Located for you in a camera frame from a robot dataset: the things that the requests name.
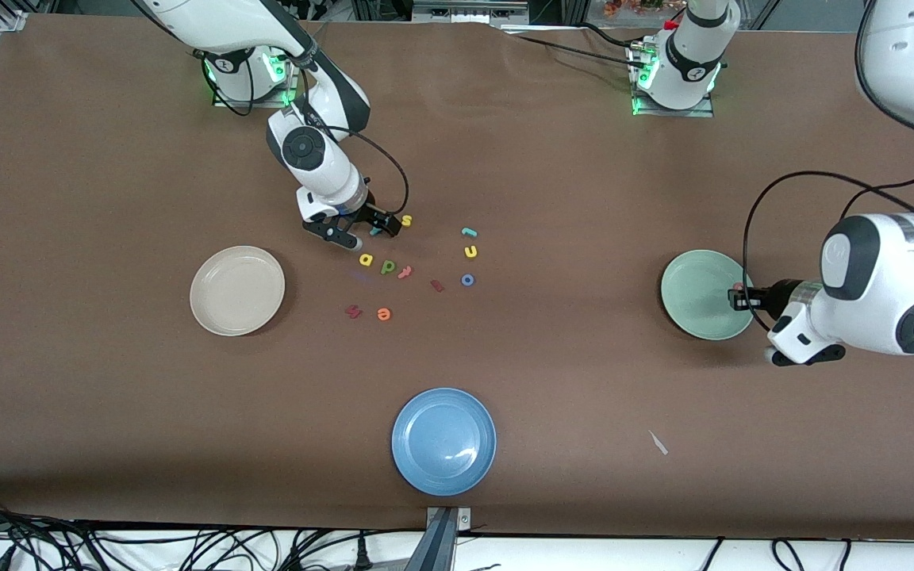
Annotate green round plate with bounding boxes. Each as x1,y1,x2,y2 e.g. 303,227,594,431
660,250,756,342

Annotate beige round plate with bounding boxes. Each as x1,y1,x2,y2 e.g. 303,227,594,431
190,246,286,337

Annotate blue round plate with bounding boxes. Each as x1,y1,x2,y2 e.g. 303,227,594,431
391,387,497,497

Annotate brown table cover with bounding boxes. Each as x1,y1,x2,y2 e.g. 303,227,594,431
0,12,914,542

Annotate orange artificial flowers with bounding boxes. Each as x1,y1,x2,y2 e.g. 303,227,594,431
604,0,668,17

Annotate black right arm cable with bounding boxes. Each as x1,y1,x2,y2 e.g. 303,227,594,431
322,127,411,219

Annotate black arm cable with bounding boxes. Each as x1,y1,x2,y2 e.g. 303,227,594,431
743,0,914,334
322,127,411,219

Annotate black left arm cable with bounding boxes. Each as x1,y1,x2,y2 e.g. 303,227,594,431
743,0,914,334

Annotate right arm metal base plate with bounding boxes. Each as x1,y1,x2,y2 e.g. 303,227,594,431
211,91,299,109

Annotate thin black cable loop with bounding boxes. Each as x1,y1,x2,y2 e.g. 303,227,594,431
202,49,257,118

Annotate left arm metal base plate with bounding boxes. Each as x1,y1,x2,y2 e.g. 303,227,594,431
632,94,716,119

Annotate aluminium frame rail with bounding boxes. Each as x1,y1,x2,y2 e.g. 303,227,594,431
412,0,531,26

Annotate metal camera stand bracket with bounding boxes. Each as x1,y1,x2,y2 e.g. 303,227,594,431
404,506,474,571

